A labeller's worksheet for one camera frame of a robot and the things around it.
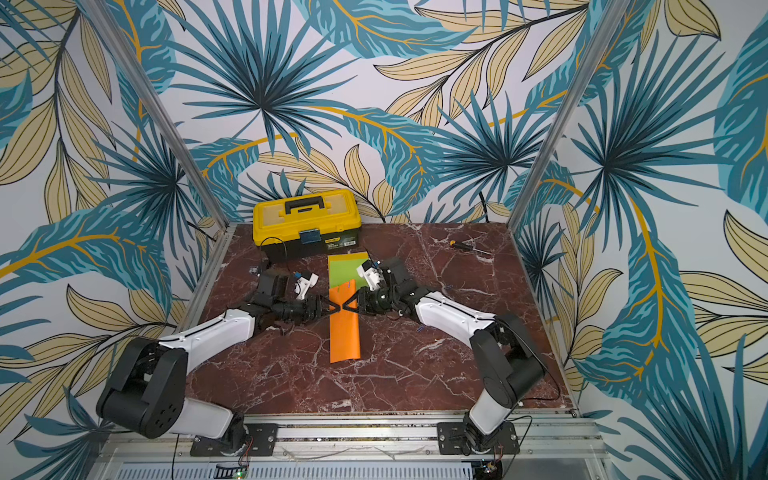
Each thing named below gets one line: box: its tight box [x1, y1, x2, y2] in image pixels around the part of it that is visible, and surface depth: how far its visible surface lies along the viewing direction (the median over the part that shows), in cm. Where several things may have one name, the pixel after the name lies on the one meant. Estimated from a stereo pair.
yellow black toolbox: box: [252, 189, 362, 259], surface depth 102 cm
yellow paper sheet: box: [327, 251, 369, 263], surface depth 112 cm
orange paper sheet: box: [328, 279, 361, 363], surface depth 81 cm
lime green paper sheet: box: [329, 259, 369, 290], surface depth 111 cm
